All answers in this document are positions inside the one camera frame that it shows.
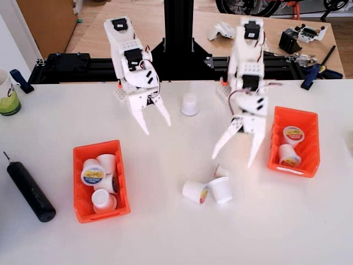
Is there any blue bar clamp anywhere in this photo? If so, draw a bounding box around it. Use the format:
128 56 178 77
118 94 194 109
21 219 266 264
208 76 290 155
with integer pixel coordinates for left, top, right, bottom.
299 45 345 91

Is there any black aluminium frame post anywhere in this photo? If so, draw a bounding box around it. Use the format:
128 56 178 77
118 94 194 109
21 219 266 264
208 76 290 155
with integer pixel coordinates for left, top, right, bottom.
148 0 213 82

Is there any white and green mug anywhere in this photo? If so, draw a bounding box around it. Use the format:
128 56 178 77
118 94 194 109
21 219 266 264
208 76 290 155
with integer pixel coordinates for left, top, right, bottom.
0 68 22 116

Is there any white printed robot part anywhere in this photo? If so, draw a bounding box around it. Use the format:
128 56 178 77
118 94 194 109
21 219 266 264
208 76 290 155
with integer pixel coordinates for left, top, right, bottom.
207 22 236 41

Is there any black box on frame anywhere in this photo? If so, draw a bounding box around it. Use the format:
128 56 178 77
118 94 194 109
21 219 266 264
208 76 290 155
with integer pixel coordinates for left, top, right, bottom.
45 52 91 80

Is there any red lid coffee pod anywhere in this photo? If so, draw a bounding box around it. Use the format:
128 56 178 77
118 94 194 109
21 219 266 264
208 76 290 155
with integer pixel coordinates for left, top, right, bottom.
93 174 119 194
180 93 199 116
278 144 302 167

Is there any small clear parts bag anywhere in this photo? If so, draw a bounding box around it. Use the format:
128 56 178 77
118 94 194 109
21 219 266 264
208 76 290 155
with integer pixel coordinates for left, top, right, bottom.
289 54 318 68

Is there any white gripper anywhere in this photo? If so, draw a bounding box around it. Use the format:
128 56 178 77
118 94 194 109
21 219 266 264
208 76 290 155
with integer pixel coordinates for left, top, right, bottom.
127 89 172 136
211 114 267 168

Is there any blue lid coffee pod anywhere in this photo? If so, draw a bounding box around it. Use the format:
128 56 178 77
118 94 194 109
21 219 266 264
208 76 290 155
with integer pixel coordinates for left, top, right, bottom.
96 153 116 176
81 158 107 188

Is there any black electric screwdriver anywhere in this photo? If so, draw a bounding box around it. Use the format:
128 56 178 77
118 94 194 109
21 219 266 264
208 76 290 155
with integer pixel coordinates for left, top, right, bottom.
2 151 57 223

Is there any white part with circuit board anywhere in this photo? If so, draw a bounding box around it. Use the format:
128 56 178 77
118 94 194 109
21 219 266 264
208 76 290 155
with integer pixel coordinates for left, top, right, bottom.
286 24 328 44

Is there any orange plastic storage bin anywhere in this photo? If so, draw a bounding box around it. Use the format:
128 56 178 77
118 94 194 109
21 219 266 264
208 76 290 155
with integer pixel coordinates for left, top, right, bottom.
73 140 132 224

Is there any black printed part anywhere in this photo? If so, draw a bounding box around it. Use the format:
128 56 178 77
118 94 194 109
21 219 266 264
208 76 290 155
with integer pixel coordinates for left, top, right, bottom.
278 29 303 55

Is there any orange bin with white label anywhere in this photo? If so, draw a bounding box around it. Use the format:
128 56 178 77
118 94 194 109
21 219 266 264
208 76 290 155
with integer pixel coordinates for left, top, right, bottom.
266 106 322 179

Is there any wooden cabinet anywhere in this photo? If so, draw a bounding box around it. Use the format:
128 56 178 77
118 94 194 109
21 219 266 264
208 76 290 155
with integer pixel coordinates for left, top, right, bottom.
16 0 79 59

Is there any wooden table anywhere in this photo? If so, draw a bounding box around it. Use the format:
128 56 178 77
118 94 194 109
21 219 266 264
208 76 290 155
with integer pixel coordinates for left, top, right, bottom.
65 2 345 81

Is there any orange stand post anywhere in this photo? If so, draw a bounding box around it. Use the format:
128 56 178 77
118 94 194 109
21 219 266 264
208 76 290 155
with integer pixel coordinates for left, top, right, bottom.
286 0 301 20

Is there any blue clamp handle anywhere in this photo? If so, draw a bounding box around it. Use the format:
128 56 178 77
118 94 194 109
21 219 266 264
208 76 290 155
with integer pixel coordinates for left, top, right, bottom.
9 68 35 94

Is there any black aluminium frame rail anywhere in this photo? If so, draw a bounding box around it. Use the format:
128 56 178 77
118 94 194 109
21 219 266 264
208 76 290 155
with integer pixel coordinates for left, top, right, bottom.
27 54 307 84

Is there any black handle screwdriver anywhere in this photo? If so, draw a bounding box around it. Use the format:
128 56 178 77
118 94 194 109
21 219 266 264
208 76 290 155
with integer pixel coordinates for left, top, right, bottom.
263 49 289 58

